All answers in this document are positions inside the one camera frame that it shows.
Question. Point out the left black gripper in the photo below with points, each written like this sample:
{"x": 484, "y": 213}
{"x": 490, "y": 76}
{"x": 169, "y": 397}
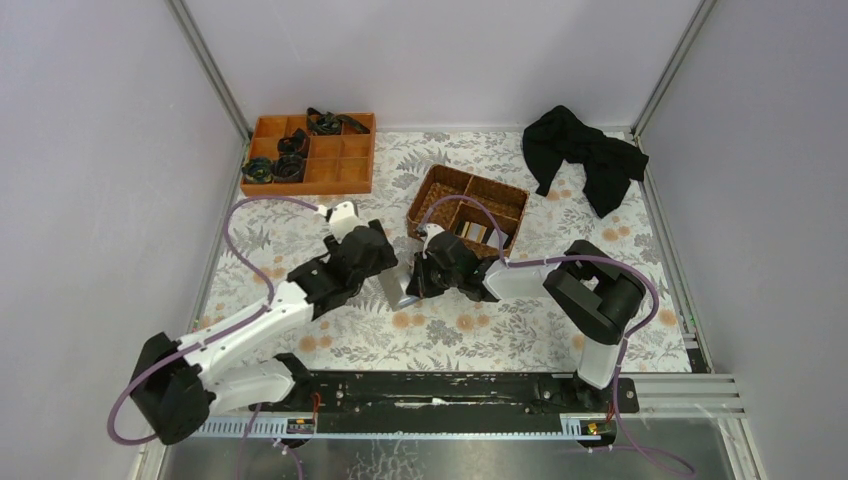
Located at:
{"x": 374, "y": 250}

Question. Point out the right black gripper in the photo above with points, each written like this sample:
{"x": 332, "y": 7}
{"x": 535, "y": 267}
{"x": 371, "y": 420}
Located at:
{"x": 432, "y": 266}

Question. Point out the grey leather card holder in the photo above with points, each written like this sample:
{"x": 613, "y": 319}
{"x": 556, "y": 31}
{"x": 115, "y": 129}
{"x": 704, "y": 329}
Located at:
{"x": 394, "y": 283}

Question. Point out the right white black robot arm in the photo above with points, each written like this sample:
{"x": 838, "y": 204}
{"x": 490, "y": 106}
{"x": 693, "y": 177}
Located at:
{"x": 596, "y": 293}

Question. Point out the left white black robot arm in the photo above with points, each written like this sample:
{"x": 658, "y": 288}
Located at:
{"x": 178, "y": 384}

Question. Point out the cards stack in basket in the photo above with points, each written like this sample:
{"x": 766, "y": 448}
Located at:
{"x": 484, "y": 235}

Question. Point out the floral patterned table mat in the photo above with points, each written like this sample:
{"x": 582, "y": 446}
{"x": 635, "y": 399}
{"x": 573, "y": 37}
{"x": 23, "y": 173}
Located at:
{"x": 448, "y": 332}

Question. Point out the brown wicker divided basket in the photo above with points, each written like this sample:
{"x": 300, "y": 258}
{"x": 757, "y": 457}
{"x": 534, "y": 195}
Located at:
{"x": 448, "y": 195}

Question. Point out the orange compartment tray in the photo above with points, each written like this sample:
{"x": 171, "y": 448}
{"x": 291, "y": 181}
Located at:
{"x": 316, "y": 153}

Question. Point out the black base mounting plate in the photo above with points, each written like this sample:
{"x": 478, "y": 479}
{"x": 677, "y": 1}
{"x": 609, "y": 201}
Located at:
{"x": 353, "y": 402}

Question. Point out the black crumpled cloth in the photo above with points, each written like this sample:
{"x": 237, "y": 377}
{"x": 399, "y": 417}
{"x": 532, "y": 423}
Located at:
{"x": 610, "y": 164}

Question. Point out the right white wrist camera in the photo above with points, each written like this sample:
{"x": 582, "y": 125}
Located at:
{"x": 428, "y": 232}

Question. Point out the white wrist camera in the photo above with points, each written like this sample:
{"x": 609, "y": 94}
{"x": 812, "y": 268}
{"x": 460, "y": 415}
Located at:
{"x": 343, "y": 219}
{"x": 428, "y": 232}

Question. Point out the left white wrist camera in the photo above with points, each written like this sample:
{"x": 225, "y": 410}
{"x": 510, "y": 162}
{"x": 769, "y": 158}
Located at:
{"x": 343, "y": 219}

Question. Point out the aluminium frame rail front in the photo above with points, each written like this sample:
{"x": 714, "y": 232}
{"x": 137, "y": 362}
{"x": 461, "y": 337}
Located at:
{"x": 661, "y": 396}

